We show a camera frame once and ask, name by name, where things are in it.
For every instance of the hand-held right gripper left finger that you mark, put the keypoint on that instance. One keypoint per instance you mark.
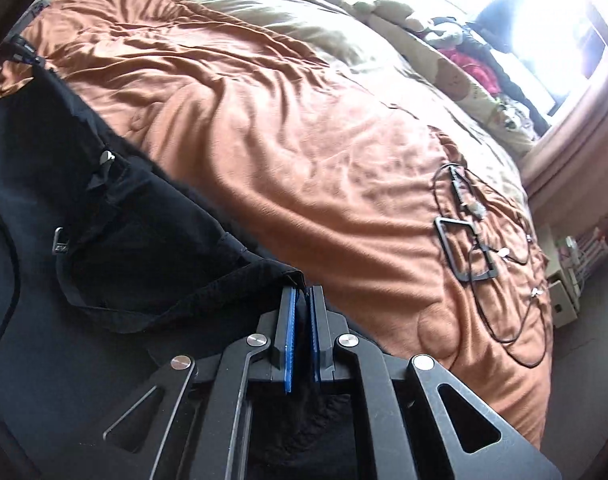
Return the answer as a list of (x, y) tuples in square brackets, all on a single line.
[(290, 340)]

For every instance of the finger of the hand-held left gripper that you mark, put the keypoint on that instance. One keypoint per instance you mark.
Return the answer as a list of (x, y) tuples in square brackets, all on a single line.
[(26, 50)]

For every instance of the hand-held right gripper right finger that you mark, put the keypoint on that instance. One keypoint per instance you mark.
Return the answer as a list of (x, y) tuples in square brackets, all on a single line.
[(316, 340)]

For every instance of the black pants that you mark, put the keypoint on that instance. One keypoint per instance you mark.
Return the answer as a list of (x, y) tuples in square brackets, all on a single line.
[(134, 220)]

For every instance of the orange blanket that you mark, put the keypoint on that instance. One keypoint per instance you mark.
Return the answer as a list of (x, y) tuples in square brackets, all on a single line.
[(284, 160)]

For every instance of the white nightstand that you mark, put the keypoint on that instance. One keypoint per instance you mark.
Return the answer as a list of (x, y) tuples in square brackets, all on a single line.
[(566, 285)]

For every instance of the beige duvet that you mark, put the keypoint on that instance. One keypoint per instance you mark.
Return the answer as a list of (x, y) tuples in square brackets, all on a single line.
[(284, 20)]

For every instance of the bear print pillow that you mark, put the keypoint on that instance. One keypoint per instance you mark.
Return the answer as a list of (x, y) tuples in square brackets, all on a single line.
[(464, 85)]

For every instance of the red garment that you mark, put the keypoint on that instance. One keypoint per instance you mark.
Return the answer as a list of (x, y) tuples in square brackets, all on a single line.
[(471, 67)]

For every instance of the pile of dark clothes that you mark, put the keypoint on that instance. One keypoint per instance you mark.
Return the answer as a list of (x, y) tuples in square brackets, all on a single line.
[(509, 70)]

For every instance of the beige plush toy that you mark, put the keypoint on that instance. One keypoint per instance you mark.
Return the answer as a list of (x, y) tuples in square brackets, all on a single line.
[(384, 10)]

